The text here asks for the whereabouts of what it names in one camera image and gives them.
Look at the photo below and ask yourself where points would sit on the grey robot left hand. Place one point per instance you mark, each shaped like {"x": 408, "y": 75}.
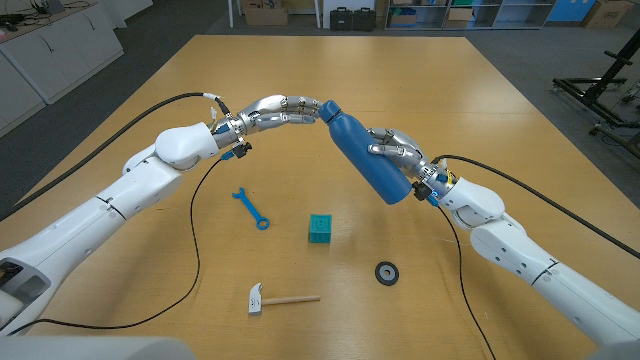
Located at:
{"x": 272, "y": 112}

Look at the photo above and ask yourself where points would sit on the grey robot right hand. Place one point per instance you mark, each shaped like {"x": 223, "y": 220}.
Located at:
{"x": 407, "y": 150}

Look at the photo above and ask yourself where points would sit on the blue metal bottle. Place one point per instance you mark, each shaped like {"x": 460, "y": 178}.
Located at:
{"x": 360, "y": 150}

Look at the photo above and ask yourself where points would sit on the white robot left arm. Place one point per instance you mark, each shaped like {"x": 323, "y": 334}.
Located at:
{"x": 100, "y": 215}

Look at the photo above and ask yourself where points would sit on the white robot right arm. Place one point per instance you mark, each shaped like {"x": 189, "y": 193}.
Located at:
{"x": 515, "y": 250}

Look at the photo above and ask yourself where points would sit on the blue plastic wrench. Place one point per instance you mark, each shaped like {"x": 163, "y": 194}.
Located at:
{"x": 250, "y": 207}

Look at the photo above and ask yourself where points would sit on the large cardboard box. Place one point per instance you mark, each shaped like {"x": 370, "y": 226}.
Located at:
{"x": 265, "y": 15}

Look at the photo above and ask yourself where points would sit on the teal cube box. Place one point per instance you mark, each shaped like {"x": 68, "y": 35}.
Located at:
{"x": 320, "y": 229}

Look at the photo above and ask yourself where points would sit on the black tape roll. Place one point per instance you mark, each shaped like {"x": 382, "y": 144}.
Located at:
{"x": 378, "y": 274}

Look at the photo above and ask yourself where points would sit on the small cardboard box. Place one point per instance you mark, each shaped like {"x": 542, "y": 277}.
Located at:
{"x": 459, "y": 17}

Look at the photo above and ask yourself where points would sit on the cardboard box with print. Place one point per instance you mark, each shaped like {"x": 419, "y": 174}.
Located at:
{"x": 607, "y": 14}

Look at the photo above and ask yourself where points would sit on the white desk leg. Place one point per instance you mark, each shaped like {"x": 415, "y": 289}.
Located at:
{"x": 231, "y": 14}
{"x": 318, "y": 14}

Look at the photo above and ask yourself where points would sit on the black hard case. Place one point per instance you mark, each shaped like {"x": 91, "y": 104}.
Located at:
{"x": 364, "y": 20}
{"x": 341, "y": 20}

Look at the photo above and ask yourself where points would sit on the grey metal shelf unit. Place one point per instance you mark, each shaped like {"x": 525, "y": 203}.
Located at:
{"x": 510, "y": 12}

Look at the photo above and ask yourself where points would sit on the black metal stand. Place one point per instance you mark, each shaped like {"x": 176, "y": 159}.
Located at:
{"x": 597, "y": 90}

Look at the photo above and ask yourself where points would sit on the blue panel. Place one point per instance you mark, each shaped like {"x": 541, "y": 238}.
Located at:
{"x": 565, "y": 10}

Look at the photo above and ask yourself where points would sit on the white floor cabinet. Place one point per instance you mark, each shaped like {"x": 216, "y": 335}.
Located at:
{"x": 15, "y": 95}
{"x": 65, "y": 47}

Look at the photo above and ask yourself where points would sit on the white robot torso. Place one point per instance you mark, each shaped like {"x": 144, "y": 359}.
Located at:
{"x": 100, "y": 349}

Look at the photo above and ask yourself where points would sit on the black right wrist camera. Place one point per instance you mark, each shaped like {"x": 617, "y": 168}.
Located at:
{"x": 421, "y": 191}

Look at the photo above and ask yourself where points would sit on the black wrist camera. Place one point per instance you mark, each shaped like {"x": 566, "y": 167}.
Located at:
{"x": 242, "y": 149}
{"x": 421, "y": 191}

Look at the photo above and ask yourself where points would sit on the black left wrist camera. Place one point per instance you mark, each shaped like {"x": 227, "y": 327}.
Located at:
{"x": 242, "y": 149}

